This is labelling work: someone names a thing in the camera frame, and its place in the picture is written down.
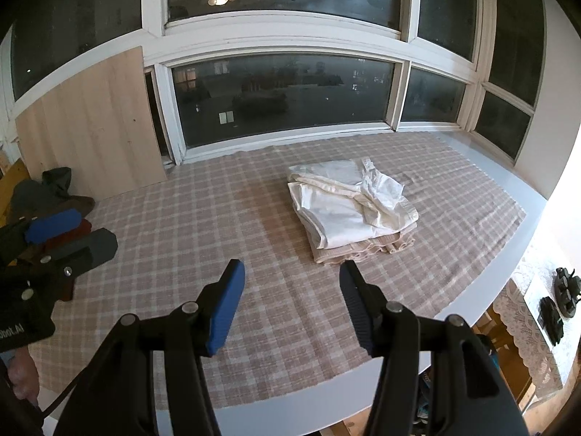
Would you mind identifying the white shirt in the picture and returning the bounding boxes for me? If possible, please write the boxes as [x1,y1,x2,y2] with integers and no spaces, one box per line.
[288,158,419,250]

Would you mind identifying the person left hand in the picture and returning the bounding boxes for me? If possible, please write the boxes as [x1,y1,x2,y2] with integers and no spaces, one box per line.
[2,347,39,407]

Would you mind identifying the dark red garment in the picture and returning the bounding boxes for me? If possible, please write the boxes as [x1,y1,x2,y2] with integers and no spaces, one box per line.
[43,219,93,301]

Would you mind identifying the dark green garment pile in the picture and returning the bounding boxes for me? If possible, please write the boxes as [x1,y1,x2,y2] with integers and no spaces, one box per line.
[7,167,96,223]

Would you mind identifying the folded beige knit dress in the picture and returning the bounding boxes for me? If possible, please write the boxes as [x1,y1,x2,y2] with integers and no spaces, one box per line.
[307,222,418,265]

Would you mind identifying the light wooden board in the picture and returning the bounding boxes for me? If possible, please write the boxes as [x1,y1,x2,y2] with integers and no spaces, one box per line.
[16,47,166,201]

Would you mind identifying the plaid beige tablecloth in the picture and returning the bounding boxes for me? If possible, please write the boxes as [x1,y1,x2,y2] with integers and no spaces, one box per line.
[31,133,526,407]

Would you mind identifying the lace cloth on sill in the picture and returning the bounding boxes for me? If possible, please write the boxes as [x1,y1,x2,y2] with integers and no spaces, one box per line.
[492,279,563,400]

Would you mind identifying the black cable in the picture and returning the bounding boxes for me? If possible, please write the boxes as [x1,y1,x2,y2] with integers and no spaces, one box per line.
[37,373,85,419]

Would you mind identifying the white window frame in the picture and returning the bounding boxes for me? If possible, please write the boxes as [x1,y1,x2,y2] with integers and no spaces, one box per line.
[1,0,547,162]

